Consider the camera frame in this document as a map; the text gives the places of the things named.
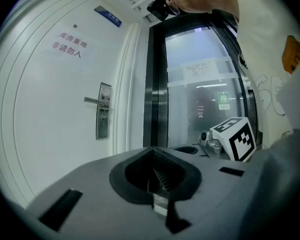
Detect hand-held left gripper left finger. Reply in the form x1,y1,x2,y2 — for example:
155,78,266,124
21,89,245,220
27,146,171,240

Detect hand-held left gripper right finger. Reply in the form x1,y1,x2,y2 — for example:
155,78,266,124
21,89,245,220
152,146,252,240

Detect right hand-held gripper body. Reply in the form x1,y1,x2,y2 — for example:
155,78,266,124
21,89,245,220
173,117,257,163

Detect silver door lock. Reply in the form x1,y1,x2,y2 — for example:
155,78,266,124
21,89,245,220
95,82,113,141

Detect white door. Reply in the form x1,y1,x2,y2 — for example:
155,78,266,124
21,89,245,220
0,0,131,210

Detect black framed glass door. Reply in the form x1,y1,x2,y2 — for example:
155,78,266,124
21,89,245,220
142,11,263,151

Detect blue door sign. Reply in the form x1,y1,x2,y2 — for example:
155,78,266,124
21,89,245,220
93,5,123,28

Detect green push sticker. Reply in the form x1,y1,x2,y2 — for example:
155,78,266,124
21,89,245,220
217,91,231,111

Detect white paper sheet on glass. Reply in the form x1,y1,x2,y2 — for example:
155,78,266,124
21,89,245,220
180,58,220,84

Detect white printed shirt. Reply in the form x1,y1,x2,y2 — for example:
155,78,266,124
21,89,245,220
231,0,300,150

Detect orange badge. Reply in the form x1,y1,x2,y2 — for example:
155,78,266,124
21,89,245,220
281,35,300,75

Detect white paper notice red letters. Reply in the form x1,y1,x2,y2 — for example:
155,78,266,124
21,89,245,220
39,24,99,73

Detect clear eyeglasses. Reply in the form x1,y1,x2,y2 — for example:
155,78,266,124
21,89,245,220
155,0,181,17

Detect silver door handle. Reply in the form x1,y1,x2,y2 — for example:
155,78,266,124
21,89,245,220
83,96,110,108

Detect white door frame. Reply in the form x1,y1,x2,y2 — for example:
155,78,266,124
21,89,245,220
109,21,149,157

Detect black head camera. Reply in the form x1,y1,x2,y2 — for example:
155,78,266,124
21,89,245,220
146,0,171,22

